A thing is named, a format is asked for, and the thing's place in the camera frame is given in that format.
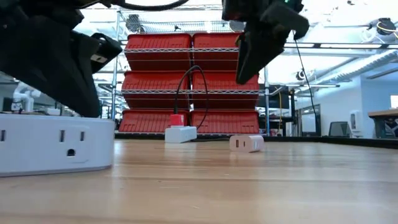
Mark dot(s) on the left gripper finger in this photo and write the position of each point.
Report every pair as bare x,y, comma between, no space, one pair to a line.
84,99

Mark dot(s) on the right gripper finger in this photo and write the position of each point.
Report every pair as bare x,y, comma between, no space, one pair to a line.
255,56

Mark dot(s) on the square white outlet hub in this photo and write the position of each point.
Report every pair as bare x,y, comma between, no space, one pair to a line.
46,143

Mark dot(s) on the pink USB charger adapter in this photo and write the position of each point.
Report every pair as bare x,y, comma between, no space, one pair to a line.
247,143

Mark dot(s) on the red USB charger adapter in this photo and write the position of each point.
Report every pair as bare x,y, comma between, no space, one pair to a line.
177,119

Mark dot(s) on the long white power strip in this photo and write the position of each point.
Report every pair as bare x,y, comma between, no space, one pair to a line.
180,134

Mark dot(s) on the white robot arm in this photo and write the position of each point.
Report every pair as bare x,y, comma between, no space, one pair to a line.
26,98

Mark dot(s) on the white box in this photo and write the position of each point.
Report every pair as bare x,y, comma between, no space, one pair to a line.
53,111

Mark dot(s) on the red plastic storage bin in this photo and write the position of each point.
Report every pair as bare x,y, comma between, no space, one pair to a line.
146,122
224,85
149,82
158,42
230,122
214,42

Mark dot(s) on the black ceiling device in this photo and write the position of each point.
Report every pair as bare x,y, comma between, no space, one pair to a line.
385,25

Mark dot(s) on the grey chair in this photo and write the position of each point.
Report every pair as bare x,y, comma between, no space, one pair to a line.
340,129

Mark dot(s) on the wooden table with black leg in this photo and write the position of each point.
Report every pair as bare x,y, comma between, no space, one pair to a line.
384,112

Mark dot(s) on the round ceiling camera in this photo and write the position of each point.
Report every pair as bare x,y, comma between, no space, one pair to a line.
301,75

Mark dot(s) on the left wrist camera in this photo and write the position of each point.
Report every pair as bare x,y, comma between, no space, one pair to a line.
107,51

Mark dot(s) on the white ceiling duct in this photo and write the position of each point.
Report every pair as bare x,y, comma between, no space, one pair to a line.
367,67

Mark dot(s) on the black aluminium table frame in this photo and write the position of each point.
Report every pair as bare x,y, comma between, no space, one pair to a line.
311,140

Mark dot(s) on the white wall dispenser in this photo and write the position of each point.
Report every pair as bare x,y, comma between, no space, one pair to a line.
356,121

